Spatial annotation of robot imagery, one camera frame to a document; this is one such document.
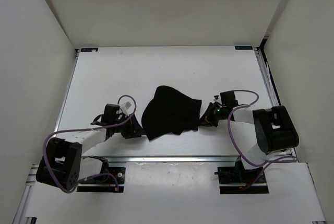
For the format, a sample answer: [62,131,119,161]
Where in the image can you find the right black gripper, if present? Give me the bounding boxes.
[195,102,226,127]

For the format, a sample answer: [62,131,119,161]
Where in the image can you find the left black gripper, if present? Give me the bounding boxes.
[113,112,146,139]

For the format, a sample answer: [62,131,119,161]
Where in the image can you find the black skirt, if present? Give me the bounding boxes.
[141,85,202,140]

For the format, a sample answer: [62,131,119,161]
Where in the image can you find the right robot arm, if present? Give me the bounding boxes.
[198,102,299,182]

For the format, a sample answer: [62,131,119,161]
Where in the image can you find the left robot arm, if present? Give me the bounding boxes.
[36,110,146,193]

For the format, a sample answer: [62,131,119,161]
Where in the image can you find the white front cover board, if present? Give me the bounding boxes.
[26,163,325,223]

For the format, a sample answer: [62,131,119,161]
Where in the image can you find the right blue corner label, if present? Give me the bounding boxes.
[235,45,253,51]

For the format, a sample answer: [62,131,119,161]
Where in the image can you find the blue corner label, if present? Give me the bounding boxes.
[80,48,99,52]
[235,45,253,51]

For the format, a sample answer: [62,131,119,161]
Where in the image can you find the left blue corner label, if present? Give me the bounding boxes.
[80,48,99,52]

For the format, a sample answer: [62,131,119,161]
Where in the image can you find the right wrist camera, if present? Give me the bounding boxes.
[213,91,238,108]

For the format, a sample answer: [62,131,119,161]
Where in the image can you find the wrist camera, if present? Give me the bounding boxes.
[101,102,132,123]
[213,91,238,108]

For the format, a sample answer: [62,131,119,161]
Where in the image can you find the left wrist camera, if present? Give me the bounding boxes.
[101,102,132,123]

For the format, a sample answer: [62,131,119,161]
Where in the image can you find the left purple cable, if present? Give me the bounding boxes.
[41,95,138,195]

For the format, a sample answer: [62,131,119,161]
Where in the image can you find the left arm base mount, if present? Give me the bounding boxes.
[77,156,126,193]

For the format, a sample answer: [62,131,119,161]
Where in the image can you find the aluminium frame rail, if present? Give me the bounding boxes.
[46,156,298,163]

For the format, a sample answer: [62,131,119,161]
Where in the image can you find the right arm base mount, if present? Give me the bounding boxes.
[214,166,269,195]

